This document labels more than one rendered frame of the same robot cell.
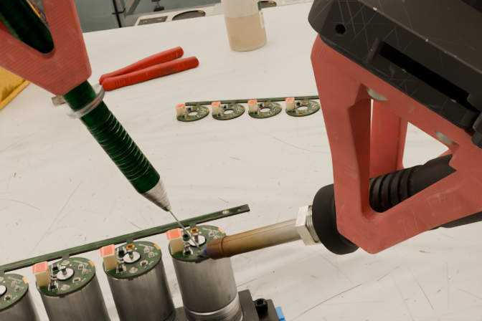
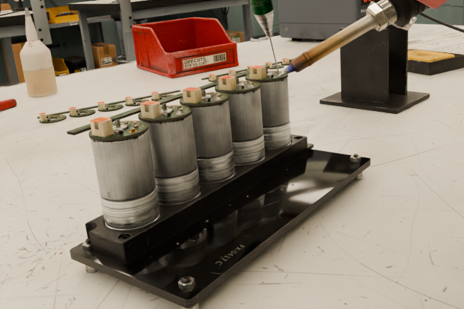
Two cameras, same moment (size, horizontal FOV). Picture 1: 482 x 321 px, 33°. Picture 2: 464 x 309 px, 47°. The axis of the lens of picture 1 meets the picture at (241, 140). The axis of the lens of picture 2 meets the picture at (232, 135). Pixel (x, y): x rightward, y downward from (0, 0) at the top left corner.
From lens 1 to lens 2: 0.30 m
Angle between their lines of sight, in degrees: 42
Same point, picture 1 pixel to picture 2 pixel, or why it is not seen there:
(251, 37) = (50, 85)
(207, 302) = (284, 115)
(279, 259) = not seen: hidden behind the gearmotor
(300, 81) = (114, 96)
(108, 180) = (32, 152)
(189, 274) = (276, 92)
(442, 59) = not seen: outside the picture
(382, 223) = not seen: outside the picture
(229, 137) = not seen: hidden behind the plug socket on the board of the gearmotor
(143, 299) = (258, 110)
